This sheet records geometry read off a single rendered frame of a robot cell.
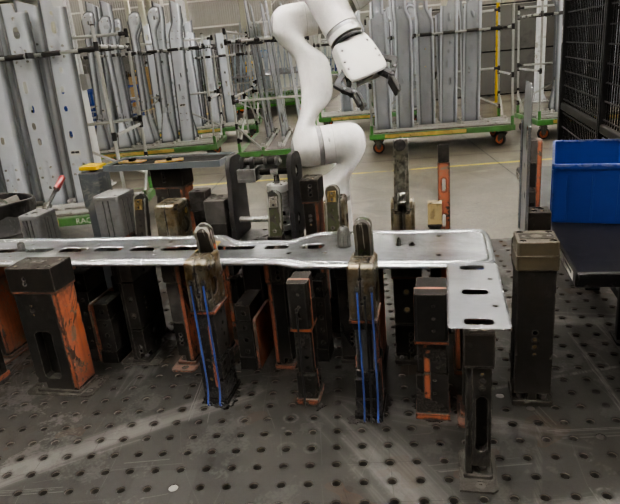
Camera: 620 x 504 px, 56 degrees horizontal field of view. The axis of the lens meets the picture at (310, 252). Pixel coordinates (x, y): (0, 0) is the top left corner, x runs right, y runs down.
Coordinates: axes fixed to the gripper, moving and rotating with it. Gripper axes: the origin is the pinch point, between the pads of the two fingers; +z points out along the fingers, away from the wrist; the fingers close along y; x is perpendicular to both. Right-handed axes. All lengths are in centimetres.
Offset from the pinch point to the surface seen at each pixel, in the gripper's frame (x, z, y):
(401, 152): -7.2, 12.6, -1.2
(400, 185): -10.0, 19.3, 2.0
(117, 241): -34, -4, 70
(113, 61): -684, -413, 23
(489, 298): 27, 49, 13
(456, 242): 0.6, 37.9, 1.2
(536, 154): 4.1, 28.8, -24.7
